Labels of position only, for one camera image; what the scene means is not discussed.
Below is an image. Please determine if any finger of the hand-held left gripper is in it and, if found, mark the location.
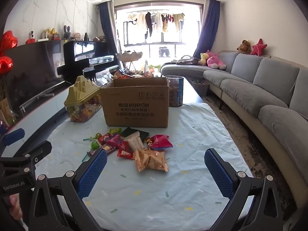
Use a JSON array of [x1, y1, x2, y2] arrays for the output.
[[0, 140, 53, 169], [0, 128, 26, 150]]

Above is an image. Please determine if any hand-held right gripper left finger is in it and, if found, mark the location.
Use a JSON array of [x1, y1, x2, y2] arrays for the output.
[[28, 148, 109, 231]]

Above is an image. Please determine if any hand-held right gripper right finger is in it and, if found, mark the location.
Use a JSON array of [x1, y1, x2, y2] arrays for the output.
[[204, 148, 284, 231]]

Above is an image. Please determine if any green lollipop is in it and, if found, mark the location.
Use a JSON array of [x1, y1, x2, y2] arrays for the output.
[[82, 141, 100, 162], [83, 133, 103, 142]]

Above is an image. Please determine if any dark maroon snack packet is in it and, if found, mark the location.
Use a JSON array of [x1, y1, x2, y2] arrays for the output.
[[101, 144, 119, 155]]

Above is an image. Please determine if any red bear snack packet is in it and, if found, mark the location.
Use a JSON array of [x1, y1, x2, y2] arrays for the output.
[[97, 133, 111, 145]]

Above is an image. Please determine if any small red snack packet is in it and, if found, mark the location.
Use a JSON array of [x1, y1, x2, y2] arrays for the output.
[[117, 148, 134, 160]]

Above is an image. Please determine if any pink maroon snack packet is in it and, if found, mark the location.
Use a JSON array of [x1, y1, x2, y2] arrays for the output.
[[106, 135, 130, 151]]

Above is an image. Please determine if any beige orange snack packet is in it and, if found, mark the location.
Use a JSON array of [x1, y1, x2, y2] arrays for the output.
[[133, 148, 154, 173], [147, 150, 169, 172]]

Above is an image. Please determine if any white beige snack packet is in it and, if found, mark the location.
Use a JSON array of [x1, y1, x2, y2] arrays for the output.
[[123, 132, 147, 151]]

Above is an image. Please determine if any dark green snack packet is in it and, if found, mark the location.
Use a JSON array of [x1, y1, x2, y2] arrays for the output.
[[120, 127, 150, 141]]

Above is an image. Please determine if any pink red snack packet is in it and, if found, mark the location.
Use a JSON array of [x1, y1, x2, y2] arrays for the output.
[[151, 135, 174, 150]]

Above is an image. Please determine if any brown cardboard box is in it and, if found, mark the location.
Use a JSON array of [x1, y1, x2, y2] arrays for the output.
[[100, 76, 170, 128]]

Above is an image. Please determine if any person's left hand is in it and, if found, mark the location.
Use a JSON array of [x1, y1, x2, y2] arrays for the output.
[[8, 194, 23, 221]]

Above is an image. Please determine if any yellow patterned bag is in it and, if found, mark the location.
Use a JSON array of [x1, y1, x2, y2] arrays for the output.
[[0, 99, 17, 126]]

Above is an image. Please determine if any patterned rug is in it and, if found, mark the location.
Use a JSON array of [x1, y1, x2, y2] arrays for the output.
[[202, 96, 296, 219]]

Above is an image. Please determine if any light blue tablecloth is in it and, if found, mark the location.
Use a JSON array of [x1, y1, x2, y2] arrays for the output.
[[1, 102, 255, 231]]

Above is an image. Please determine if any black television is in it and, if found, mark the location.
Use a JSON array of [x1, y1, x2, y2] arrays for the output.
[[3, 41, 70, 116]]

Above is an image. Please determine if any clear candy jar yellow lid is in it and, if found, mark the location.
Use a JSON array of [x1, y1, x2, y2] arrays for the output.
[[64, 75, 103, 123]]

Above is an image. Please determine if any red heart balloon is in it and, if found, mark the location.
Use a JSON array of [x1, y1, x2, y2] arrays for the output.
[[0, 56, 13, 75]]

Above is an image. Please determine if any beige storage box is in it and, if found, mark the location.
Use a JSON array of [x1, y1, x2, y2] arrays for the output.
[[190, 78, 210, 97]]

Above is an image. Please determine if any clear blue snack jar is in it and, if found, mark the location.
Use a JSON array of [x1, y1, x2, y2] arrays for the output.
[[164, 76, 184, 107]]

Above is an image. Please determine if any black upright piano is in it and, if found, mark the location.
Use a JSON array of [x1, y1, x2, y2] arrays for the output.
[[57, 40, 121, 83]]

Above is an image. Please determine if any clear plastic bag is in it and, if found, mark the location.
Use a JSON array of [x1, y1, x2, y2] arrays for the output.
[[96, 69, 113, 87]]

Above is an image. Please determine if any grey sofa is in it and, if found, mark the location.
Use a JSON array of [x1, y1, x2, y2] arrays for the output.
[[161, 50, 308, 222]]

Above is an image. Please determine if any pile of snack packets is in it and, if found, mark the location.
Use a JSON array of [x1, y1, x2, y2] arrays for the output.
[[113, 69, 160, 79]]

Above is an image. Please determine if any yellow ornament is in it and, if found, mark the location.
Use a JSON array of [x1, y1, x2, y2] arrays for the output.
[[43, 28, 59, 40]]

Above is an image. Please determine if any pink plush toy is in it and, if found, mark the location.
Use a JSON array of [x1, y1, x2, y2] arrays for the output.
[[206, 50, 227, 70]]

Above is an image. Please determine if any grey bunny plush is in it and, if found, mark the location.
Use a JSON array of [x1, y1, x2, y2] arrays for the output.
[[63, 25, 72, 41]]

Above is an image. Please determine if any grey handbag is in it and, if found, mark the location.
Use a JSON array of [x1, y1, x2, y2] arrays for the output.
[[177, 55, 200, 65]]

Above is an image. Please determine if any white shell fruit stand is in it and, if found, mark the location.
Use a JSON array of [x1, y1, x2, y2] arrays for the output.
[[116, 50, 143, 73]]

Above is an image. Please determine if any brown plush toy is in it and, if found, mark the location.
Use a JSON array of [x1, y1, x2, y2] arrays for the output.
[[237, 40, 252, 54]]

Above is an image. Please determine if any pink star pillow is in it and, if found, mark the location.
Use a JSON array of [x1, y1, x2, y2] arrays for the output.
[[250, 38, 268, 56]]

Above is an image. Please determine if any blue curtain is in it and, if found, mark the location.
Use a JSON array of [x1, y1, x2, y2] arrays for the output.
[[192, 0, 221, 58], [98, 1, 121, 65]]

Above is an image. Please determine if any row of hanging clothes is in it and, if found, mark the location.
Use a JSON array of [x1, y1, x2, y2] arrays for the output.
[[126, 10, 186, 38]]

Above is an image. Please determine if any white and red camera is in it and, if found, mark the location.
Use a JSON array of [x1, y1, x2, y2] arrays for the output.
[[25, 31, 36, 44]]

